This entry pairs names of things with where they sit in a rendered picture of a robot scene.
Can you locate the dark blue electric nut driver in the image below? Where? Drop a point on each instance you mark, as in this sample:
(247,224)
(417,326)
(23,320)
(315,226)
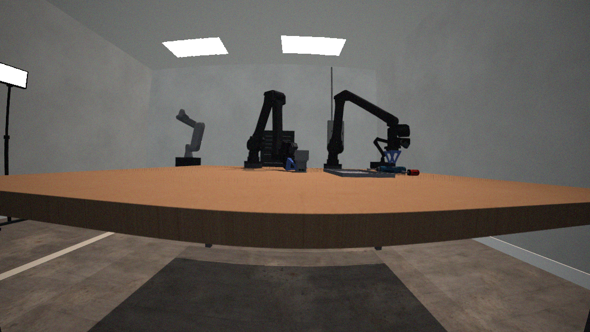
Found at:
(389,169)

